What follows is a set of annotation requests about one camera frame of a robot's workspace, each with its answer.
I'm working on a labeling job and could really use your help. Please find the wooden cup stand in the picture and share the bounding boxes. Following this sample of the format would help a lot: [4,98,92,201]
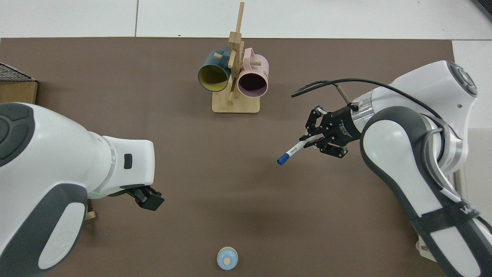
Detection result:
[212,2,261,114]

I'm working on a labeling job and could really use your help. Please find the brown table cloth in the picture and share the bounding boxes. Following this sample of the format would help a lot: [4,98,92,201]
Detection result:
[0,37,464,277]

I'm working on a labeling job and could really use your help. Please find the blue and white marker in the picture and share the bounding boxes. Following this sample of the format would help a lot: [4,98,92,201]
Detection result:
[277,135,319,166]

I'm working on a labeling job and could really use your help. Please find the small blue round lid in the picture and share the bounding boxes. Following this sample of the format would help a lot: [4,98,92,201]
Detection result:
[217,247,239,271]

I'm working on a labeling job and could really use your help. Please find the wire basket with wooden floor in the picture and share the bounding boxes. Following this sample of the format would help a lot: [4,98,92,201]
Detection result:
[0,63,39,105]

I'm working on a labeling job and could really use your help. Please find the pale toaster oven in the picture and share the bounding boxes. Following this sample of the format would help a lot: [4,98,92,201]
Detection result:
[416,127,492,263]

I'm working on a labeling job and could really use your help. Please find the dark corner object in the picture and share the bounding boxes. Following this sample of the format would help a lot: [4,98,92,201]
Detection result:
[472,0,492,20]

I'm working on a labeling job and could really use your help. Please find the pink cup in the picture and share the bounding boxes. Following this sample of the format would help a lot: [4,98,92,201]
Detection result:
[237,48,269,98]

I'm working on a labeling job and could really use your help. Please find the dark teal cup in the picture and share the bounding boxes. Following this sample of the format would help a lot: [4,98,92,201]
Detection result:
[198,45,233,92]

